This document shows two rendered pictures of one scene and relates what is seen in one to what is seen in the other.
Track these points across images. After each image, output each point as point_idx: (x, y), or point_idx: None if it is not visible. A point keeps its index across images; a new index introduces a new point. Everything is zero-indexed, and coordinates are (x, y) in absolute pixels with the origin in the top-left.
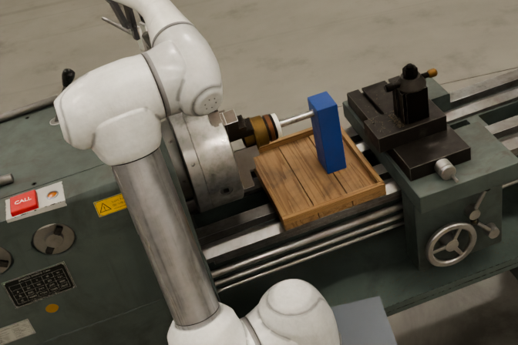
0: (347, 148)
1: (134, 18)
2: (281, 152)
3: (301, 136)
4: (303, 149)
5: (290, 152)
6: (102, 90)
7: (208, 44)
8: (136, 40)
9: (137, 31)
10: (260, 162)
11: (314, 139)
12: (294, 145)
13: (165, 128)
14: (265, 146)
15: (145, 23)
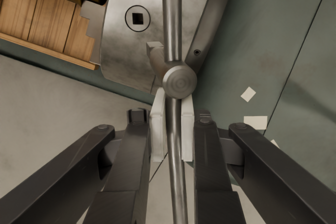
0: None
1: (196, 138)
2: (65, 41)
3: (33, 42)
4: (44, 26)
5: (59, 32)
6: None
7: None
8: (206, 110)
9: (195, 119)
10: (93, 46)
11: None
12: (48, 38)
13: (214, 9)
14: (74, 57)
15: (152, 120)
